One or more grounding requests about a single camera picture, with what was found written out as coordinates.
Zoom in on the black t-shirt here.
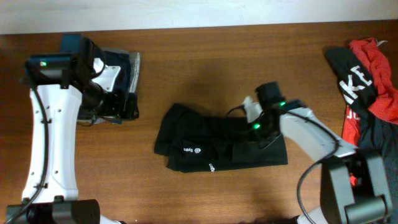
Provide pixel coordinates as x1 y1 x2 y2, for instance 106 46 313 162
154 104 288 173

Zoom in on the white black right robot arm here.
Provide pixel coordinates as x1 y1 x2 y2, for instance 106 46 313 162
242 96 393 223

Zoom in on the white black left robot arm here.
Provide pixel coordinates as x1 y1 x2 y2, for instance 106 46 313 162
6 50 141 223

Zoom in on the red garment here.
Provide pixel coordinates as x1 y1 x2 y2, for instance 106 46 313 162
342 38 397 191

